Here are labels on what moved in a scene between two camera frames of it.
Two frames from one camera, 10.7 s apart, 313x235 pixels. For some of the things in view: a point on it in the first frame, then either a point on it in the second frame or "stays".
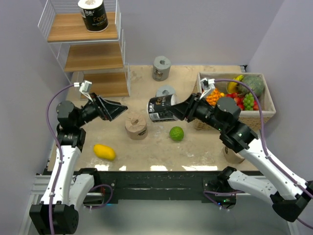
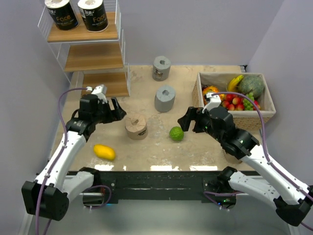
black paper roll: (94, 13) stays
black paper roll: (158, 107) → (62, 14)
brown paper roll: (231, 156) stays
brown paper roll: (136, 127) stays
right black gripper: (191, 104) → (192, 113)
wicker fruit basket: (252, 119) stays
